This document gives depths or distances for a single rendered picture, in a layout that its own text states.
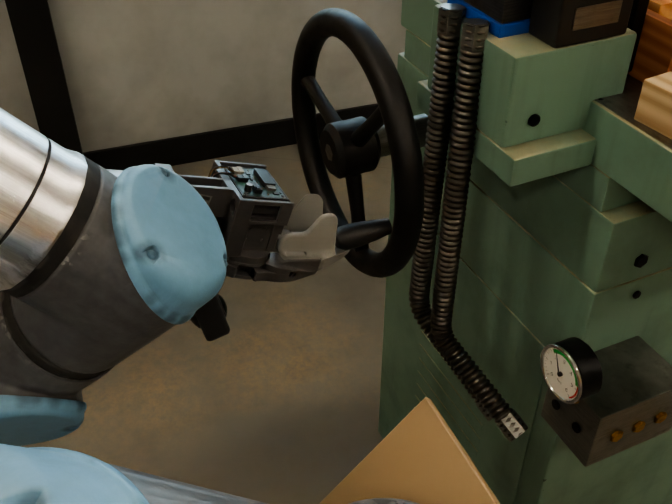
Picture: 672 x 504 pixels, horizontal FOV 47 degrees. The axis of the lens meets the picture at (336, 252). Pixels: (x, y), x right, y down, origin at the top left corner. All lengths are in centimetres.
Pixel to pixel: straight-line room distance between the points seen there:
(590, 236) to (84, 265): 53
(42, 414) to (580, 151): 52
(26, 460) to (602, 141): 61
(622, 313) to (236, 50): 162
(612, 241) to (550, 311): 15
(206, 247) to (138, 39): 178
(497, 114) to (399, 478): 37
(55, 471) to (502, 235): 73
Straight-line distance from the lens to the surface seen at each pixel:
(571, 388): 81
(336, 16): 79
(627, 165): 75
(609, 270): 83
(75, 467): 30
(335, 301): 186
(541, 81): 72
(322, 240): 73
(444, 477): 47
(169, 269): 43
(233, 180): 68
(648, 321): 94
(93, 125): 232
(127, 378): 174
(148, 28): 223
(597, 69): 76
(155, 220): 45
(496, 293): 100
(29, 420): 55
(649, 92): 74
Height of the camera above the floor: 123
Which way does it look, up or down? 38 degrees down
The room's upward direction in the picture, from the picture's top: straight up
